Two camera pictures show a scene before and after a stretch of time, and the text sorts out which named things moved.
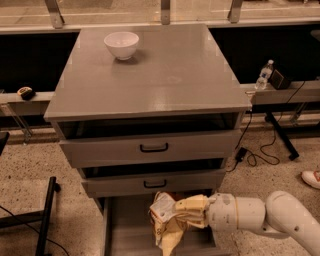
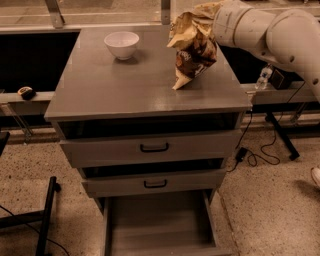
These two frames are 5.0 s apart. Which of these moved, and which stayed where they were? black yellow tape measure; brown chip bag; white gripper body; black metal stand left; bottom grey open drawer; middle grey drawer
Moved: white gripper body; brown chip bag
Stayed: bottom grey open drawer; middle grey drawer; black yellow tape measure; black metal stand left
